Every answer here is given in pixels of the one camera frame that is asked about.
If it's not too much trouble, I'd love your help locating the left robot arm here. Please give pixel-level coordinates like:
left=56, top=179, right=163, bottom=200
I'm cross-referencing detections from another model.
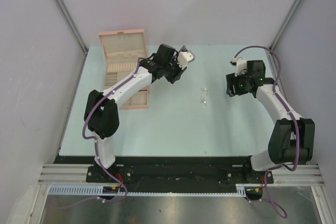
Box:
left=82, top=44, right=195, bottom=182

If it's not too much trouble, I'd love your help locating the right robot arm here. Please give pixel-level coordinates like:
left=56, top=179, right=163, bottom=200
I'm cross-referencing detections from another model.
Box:
left=226, top=58, right=316, bottom=183

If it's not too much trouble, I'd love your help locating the pink jewelry box drawer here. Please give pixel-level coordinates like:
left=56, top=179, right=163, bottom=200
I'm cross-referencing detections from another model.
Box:
left=120, top=90, right=149, bottom=110

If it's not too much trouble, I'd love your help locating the pink jewelry box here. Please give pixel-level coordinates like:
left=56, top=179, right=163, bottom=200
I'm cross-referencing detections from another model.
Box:
left=98, top=28, right=152, bottom=93

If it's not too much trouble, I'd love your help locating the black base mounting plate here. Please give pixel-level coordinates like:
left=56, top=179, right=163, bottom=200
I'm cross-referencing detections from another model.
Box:
left=54, top=156, right=274, bottom=193

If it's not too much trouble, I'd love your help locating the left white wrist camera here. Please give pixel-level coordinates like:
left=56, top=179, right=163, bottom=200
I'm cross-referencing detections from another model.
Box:
left=177, top=50, right=195, bottom=69

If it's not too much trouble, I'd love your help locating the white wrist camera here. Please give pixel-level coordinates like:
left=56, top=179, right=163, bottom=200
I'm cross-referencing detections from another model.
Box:
left=230, top=57, right=247, bottom=77
left=177, top=50, right=195, bottom=69

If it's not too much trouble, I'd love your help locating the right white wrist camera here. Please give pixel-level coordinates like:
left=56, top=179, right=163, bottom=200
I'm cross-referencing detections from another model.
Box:
left=230, top=57, right=247, bottom=77

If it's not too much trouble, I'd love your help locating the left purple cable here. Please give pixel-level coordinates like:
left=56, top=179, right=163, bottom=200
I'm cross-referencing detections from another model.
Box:
left=52, top=45, right=187, bottom=209

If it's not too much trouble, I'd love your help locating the purple cable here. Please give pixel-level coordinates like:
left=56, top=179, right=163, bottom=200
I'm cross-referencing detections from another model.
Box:
left=52, top=45, right=187, bottom=209
left=233, top=45, right=300, bottom=220

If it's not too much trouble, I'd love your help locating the thin gold chain necklace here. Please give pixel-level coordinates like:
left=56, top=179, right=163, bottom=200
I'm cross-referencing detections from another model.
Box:
left=198, top=86, right=209, bottom=103

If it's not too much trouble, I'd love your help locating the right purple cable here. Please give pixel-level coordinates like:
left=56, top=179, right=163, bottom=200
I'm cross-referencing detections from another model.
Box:
left=233, top=45, right=300, bottom=220

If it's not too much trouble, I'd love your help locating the white slotted cable duct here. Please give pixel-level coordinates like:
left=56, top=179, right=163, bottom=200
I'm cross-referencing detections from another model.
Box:
left=48, top=185, right=262, bottom=197

